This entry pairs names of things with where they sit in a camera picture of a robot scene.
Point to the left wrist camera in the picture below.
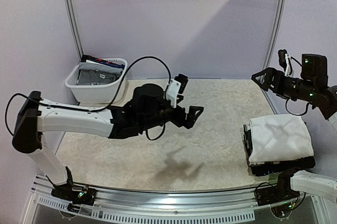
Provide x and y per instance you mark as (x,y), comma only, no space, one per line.
(174,90)

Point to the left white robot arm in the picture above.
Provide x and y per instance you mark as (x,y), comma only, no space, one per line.
(149,107)

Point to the left aluminium corner post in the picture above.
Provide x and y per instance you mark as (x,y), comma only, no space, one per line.
(74,28)

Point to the folded black garment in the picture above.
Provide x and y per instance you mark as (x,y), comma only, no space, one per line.
(303,163)

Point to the dark striped cloth in basket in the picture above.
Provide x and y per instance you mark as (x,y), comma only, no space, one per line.
(91,59)

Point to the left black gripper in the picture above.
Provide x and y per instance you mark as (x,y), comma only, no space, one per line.
(190,119)

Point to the grey cloth in basket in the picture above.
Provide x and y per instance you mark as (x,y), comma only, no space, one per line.
(98,74)

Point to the white cloth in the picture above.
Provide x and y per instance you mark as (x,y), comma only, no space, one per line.
(281,137)

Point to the right aluminium corner post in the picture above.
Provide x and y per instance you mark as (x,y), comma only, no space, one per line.
(275,30)

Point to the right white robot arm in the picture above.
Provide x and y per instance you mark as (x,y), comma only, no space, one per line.
(312,87)

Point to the aluminium corner post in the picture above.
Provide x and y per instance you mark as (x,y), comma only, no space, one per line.
(275,30)
(74,28)

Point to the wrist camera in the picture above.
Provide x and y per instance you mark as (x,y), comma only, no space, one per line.
(285,62)
(174,90)

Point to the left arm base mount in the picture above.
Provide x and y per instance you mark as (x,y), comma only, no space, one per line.
(78,195)

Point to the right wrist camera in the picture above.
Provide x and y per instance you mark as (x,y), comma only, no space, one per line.
(285,62)

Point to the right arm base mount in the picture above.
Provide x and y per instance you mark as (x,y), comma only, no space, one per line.
(266,193)

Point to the white laundry basket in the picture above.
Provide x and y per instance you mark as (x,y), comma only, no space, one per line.
(96,94)

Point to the aluminium front rail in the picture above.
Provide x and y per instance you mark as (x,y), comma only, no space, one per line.
(129,206)

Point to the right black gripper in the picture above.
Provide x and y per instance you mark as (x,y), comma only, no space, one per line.
(275,82)

